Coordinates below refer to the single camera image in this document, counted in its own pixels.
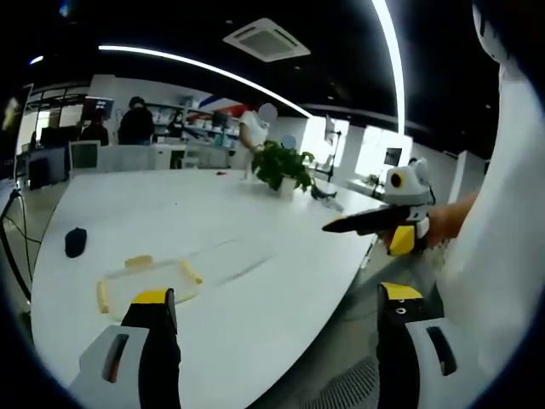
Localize dark tool on table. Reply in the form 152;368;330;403
310;186;338;202

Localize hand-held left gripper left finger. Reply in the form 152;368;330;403
67;287;183;409

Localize ceiling air conditioner vent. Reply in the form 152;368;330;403
222;17;313;64

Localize long ceiling light strip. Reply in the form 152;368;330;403
98;43;313;119

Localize clear plastic food container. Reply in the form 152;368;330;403
96;254;204;317

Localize curved ceiling light strip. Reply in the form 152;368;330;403
370;0;406;134

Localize dark wall screen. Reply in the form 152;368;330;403
82;96;116;125

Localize black desk equipment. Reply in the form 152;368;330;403
15;126;72;191

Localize background storage shelves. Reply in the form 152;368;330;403
149;101;240;147

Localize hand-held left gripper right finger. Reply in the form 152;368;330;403
376;281;479;409

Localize green potted plant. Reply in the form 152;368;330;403
250;140;319;198

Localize small black object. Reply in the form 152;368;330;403
64;227;88;258

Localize person's masked head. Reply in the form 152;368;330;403
471;0;529;66

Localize person's right hand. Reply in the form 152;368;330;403
425;206;457;256

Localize white low cabinets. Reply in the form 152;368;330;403
99;142;240;171

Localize person's white shirt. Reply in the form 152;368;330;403
440;63;545;409

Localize white chair back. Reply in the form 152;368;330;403
68;140;101;172

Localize black tripod with cables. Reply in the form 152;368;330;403
0;187;34;302

